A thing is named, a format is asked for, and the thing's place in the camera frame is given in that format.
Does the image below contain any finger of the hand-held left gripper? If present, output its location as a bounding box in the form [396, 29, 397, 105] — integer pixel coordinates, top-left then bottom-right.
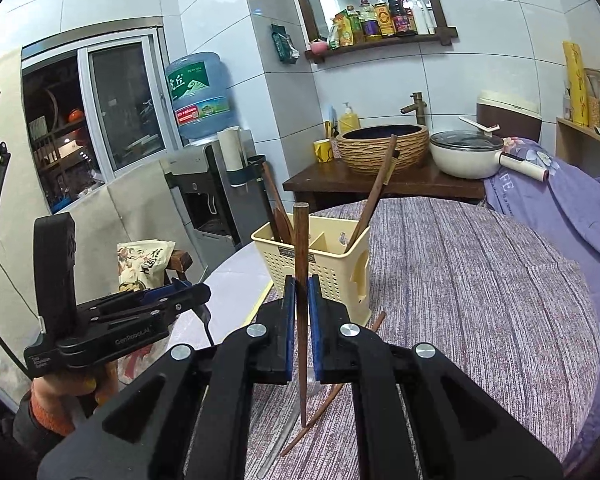
[87, 283, 212, 335]
[79, 281, 194, 317]

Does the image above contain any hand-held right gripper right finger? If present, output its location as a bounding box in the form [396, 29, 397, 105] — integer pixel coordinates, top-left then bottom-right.
[307, 274, 563, 480]

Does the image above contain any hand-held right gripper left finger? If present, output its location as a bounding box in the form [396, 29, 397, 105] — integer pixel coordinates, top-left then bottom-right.
[37, 274, 297, 480]

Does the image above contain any dark metal spoon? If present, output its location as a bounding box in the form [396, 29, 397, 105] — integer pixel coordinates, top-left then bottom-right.
[196, 305, 217, 347]

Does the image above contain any yellow plastic utensil basket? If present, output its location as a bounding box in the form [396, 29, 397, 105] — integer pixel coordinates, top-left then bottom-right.
[251, 214, 373, 326]

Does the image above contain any person's left forearm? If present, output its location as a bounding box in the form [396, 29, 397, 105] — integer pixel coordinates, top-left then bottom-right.
[12, 390, 76, 441]

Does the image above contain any person's left hand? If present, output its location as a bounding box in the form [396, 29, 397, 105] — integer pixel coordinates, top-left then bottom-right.
[30, 359, 121, 408]

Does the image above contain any printed snack bag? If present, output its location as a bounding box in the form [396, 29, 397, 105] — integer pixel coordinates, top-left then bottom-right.
[116, 239, 177, 296]

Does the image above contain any dark wooden stool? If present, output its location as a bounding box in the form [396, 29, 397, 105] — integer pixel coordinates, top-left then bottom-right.
[165, 250, 193, 286]

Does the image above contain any silver water dispenser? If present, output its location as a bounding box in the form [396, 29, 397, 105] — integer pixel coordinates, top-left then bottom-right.
[162, 130, 258, 256]

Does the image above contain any grey blue cup holder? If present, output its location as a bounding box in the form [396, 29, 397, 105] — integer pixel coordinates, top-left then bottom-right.
[230, 155, 267, 187]

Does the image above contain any white paper roll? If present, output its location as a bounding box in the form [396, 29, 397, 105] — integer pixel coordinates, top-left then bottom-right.
[217, 127, 246, 171]

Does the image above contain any aluminium sliding window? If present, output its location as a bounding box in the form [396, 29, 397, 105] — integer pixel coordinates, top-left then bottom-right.
[21, 25, 186, 213]

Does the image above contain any dark wooden vanity table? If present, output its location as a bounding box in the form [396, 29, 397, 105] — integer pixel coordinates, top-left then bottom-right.
[282, 157, 487, 211]

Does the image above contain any woven pattern basin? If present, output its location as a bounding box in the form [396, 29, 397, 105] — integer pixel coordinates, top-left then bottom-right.
[336, 124, 430, 175]

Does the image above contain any blue water jug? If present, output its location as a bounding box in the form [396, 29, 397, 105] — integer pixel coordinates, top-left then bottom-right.
[165, 52, 240, 142]

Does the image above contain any yellow soap dispenser bottle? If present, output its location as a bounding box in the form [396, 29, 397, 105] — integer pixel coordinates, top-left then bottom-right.
[339, 101, 361, 135]

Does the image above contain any white pot with glass lid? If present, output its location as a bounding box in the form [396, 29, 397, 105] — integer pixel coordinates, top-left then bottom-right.
[429, 130, 551, 183]

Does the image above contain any bronze faucet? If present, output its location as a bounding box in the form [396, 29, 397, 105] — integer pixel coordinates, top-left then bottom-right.
[400, 92, 427, 126]

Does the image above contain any green hanging packet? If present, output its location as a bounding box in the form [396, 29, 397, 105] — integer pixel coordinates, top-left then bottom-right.
[271, 24, 300, 64]

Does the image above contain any purple floral blanket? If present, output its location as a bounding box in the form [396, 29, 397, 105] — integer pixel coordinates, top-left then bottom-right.
[482, 137, 600, 466]

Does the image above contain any brown white rice cooker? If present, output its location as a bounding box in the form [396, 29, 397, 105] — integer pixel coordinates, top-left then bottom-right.
[476, 90, 543, 143]

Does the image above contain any yellow green seasoning packet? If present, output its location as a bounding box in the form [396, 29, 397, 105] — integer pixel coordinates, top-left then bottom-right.
[330, 14, 353, 50]

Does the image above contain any green bottle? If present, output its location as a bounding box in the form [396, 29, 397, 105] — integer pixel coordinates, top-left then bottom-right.
[347, 6, 365, 45]

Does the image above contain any yellow cooking oil bottle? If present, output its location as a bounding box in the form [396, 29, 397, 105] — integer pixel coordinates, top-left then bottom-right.
[358, 0, 381, 42]

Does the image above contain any orange label sauce bottle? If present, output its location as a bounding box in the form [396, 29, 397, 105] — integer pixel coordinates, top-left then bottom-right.
[373, 0, 396, 38]

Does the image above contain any wooden framed mirror shelf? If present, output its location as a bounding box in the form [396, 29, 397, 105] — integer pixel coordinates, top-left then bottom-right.
[286, 0, 458, 64]

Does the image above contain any light wooden shelf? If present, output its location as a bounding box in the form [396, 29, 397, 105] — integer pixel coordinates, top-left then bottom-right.
[555, 117, 600, 176]

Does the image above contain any dark soy sauce bottle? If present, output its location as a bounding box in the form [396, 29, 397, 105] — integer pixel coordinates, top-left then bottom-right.
[386, 0, 417, 37]

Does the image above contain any white plastic bottle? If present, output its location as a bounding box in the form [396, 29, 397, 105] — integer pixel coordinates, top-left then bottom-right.
[415, 2, 437, 36]

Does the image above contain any wicker holder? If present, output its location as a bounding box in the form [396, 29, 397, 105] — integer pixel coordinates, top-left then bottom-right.
[584, 67, 600, 128]

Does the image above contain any yellow patterned roll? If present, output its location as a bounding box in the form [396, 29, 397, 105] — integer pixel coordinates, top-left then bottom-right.
[562, 41, 590, 127]

